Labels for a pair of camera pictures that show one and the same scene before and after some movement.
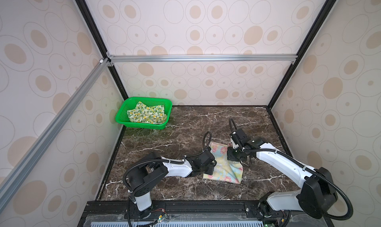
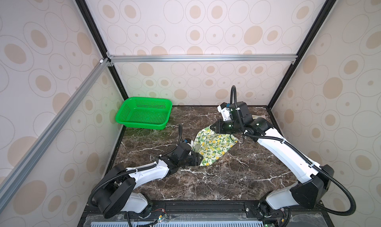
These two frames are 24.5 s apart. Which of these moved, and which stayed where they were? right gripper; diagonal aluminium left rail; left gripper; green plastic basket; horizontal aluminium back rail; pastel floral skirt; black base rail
Moved: left gripper; pastel floral skirt; right gripper
Stayed: green plastic basket; diagonal aluminium left rail; horizontal aluminium back rail; black base rail
